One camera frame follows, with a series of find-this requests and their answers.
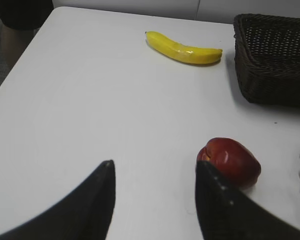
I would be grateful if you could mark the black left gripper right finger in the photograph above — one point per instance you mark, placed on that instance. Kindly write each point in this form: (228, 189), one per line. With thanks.
(225, 213)

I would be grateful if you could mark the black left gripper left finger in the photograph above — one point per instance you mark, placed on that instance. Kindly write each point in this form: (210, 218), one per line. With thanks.
(84, 214)

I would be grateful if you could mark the dark woven basket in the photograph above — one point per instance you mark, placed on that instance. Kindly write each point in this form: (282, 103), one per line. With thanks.
(267, 59)

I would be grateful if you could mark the red apple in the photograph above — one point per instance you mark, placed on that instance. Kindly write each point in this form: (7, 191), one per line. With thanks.
(233, 160)

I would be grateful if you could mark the yellow banana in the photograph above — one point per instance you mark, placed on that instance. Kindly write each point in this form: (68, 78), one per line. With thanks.
(182, 53)

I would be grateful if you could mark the black chair seat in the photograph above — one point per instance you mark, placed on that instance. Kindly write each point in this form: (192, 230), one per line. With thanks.
(25, 15)

